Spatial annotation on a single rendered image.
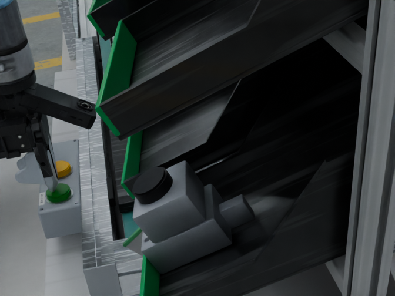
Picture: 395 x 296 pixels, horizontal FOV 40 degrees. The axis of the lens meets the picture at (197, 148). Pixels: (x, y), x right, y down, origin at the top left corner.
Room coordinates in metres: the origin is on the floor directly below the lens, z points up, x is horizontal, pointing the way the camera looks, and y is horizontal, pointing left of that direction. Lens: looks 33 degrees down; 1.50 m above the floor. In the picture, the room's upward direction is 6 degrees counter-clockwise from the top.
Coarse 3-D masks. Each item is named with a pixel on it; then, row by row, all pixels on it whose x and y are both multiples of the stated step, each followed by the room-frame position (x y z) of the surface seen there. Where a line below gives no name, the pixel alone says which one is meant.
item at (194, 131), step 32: (288, 64) 0.40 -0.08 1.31; (224, 96) 0.50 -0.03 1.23; (256, 96) 0.40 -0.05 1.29; (160, 128) 0.51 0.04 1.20; (192, 128) 0.47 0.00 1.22; (224, 128) 0.40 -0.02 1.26; (128, 160) 0.44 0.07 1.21; (160, 160) 0.44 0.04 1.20; (192, 160) 0.40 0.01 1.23; (128, 192) 0.40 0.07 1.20
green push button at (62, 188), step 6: (60, 186) 0.73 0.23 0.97; (66, 186) 0.73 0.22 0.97; (48, 192) 0.72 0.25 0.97; (54, 192) 0.72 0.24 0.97; (60, 192) 0.72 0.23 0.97; (66, 192) 0.72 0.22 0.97; (48, 198) 0.71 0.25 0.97; (54, 198) 0.70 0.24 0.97; (60, 198) 0.70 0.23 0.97; (66, 198) 0.71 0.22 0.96
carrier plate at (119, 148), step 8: (112, 136) 0.88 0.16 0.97; (112, 144) 0.85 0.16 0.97; (120, 144) 0.85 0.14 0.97; (112, 152) 0.82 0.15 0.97; (120, 152) 0.82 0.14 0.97; (120, 160) 0.79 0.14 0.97; (120, 168) 0.77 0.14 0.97; (120, 176) 0.75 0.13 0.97; (120, 184) 0.72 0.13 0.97; (120, 192) 0.70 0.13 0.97; (120, 200) 0.68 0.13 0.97; (128, 200) 0.68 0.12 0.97; (120, 208) 0.67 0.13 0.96; (128, 208) 0.68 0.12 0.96
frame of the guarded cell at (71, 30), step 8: (56, 0) 1.52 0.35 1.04; (64, 0) 1.52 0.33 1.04; (64, 8) 1.52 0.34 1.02; (64, 16) 1.52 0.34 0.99; (64, 24) 1.52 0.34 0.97; (72, 24) 1.52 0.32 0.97; (64, 32) 1.52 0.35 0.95; (72, 32) 1.52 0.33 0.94; (72, 40) 1.52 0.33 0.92; (72, 48) 1.52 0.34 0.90; (72, 56) 1.52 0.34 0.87
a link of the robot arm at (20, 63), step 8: (24, 48) 0.71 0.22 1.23; (0, 56) 0.75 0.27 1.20; (8, 56) 0.69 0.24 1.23; (16, 56) 0.69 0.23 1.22; (24, 56) 0.70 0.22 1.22; (0, 64) 0.68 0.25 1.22; (8, 64) 0.69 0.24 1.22; (16, 64) 0.69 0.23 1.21; (24, 64) 0.70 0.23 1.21; (32, 64) 0.72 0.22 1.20; (0, 72) 0.68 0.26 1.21; (8, 72) 0.69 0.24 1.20; (16, 72) 0.69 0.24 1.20; (24, 72) 0.70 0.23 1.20; (0, 80) 0.68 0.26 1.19; (8, 80) 0.68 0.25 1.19; (16, 80) 0.69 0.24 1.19
